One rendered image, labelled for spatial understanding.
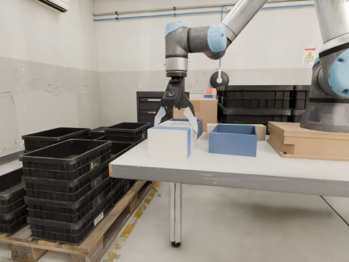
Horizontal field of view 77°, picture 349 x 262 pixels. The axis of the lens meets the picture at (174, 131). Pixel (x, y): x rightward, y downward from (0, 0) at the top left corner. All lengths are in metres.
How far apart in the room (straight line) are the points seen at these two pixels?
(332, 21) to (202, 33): 0.32
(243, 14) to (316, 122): 0.42
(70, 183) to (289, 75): 4.22
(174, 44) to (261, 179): 0.46
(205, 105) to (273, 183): 0.61
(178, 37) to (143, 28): 4.26
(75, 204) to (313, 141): 1.02
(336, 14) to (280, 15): 4.14
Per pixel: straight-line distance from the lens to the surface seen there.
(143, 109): 2.68
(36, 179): 1.27
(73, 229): 1.28
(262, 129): 0.97
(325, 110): 0.81
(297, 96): 1.13
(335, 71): 0.66
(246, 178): 0.59
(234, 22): 0.83
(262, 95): 1.08
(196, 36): 0.71
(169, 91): 0.66
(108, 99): 5.16
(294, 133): 0.75
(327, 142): 0.79
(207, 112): 1.10
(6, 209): 1.50
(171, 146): 0.65
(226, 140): 0.73
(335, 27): 0.70
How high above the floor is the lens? 0.90
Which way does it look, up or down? 10 degrees down
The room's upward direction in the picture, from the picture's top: straight up
